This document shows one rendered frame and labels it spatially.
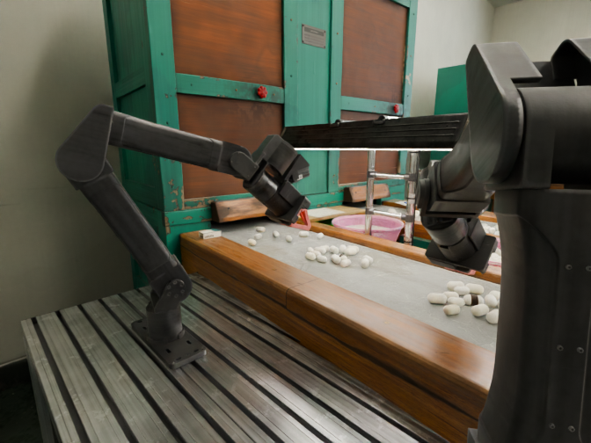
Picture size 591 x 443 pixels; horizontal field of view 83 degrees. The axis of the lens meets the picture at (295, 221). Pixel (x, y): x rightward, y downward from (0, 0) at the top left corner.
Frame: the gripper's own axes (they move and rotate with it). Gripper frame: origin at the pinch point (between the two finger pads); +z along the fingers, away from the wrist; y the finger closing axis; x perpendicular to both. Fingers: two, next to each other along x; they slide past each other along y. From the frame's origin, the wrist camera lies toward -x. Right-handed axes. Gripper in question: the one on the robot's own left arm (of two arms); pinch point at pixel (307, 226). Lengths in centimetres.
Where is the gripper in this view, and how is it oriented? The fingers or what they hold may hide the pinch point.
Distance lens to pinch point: 80.5
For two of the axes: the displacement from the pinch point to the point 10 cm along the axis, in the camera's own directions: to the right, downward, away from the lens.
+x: -5.0, 8.3, -2.3
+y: -6.3, -1.7, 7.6
